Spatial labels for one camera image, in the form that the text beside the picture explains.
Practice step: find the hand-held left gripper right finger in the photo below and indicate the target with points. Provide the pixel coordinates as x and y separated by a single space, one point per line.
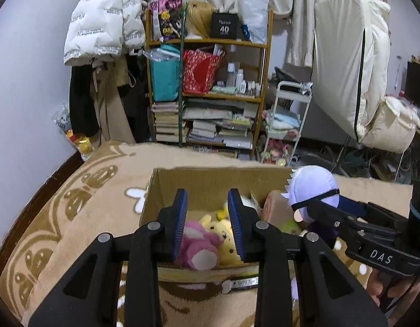
235 224

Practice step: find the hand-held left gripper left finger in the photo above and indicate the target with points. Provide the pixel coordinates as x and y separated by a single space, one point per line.
181 224

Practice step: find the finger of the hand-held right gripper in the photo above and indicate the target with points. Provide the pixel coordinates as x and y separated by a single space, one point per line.
336 223
356 206

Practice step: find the yellow dog plush toy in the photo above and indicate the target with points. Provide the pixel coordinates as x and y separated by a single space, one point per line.
223 245

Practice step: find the pink plush toy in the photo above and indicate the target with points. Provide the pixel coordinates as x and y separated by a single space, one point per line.
199 245

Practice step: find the pink roll cake plush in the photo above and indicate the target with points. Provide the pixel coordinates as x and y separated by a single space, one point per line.
278 207

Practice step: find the lilac-headed blindfolded plush doll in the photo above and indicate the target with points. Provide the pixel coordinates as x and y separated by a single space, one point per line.
312 184

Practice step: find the printed cardboard box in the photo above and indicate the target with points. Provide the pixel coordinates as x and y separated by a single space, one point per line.
196 180

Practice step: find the person's right hand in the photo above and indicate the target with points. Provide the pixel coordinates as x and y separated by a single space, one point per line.
375 284

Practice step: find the pink toys in cart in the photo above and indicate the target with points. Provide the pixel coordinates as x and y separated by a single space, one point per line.
276 151

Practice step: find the cream padded pillow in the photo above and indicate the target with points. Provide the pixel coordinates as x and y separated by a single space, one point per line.
390 126

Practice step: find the pile of books and papers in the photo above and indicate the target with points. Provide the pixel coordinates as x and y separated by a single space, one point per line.
220 129

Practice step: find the stack of books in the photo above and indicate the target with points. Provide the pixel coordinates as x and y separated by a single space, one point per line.
167 122

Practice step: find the folded light blue cloth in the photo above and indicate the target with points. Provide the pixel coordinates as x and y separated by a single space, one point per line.
283 119

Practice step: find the brown printed blanket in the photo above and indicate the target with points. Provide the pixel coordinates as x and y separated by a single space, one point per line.
60 211

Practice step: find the black hanging garment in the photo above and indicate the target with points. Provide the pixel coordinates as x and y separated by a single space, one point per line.
138 109

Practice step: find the yellow toy pack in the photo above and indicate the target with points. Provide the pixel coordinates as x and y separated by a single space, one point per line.
82 144

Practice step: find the white trolley cart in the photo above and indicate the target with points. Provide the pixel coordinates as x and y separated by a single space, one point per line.
291 95

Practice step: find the beige hanging garment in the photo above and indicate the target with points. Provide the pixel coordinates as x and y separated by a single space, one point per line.
111 109

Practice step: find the dark cabinet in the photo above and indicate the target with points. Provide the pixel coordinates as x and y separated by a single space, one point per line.
418 81

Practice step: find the group of white cosmetic bottles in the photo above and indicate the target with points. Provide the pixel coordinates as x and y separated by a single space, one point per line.
239 80

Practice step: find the black bag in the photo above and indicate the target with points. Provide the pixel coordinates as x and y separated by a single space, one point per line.
288 76

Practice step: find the cream quilt black zipper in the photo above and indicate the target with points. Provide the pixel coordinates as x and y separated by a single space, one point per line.
339 58

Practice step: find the teal bag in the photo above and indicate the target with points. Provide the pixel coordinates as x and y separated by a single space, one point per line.
164 75

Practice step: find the red patterned gift bag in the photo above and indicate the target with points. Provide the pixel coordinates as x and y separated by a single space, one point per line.
199 73

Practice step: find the black hanging coat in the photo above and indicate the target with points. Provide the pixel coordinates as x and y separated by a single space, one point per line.
82 102

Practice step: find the small clear plastic bag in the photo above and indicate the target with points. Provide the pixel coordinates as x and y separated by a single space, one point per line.
61 119

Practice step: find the wooden shelf unit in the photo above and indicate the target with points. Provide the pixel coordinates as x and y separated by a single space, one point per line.
227 43

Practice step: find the cream curtain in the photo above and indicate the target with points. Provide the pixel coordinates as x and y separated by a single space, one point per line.
302 24

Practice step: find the black box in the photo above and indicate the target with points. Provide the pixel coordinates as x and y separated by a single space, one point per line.
224 26

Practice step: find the blond wig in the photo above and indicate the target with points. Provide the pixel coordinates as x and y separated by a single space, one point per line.
199 20

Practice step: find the dark printed cartoon bag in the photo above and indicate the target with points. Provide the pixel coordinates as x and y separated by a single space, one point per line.
167 13

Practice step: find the white puffer jacket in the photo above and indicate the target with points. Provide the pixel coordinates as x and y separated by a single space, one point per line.
101 17

